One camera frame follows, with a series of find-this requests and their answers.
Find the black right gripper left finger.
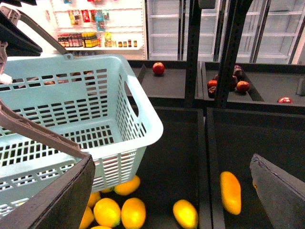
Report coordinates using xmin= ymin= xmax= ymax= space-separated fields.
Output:
xmin=0 ymin=155 xmax=95 ymax=229

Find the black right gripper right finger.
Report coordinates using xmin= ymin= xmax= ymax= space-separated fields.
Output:
xmin=250 ymin=154 xmax=305 ymax=229

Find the light blue plastic basket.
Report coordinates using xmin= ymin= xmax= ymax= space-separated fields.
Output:
xmin=0 ymin=6 xmax=164 ymax=219

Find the yellow mango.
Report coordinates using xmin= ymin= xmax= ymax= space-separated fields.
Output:
xmin=220 ymin=171 xmax=242 ymax=215

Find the yellow lemon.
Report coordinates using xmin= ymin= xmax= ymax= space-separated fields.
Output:
xmin=121 ymin=198 xmax=146 ymax=229
xmin=173 ymin=199 xmax=199 ymax=229
xmin=93 ymin=198 xmax=121 ymax=228
xmin=113 ymin=175 xmax=141 ymax=196

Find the black lemon bin tray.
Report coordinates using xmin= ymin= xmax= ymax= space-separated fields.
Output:
xmin=101 ymin=107 xmax=212 ymax=229

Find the red apple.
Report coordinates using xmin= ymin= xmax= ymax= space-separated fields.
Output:
xmin=152 ymin=62 xmax=165 ymax=75

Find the glass door refrigerator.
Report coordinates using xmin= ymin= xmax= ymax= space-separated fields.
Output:
xmin=145 ymin=0 xmax=305 ymax=64

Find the white grocery shelf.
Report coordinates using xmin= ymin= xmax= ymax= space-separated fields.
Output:
xmin=47 ymin=0 xmax=148 ymax=60

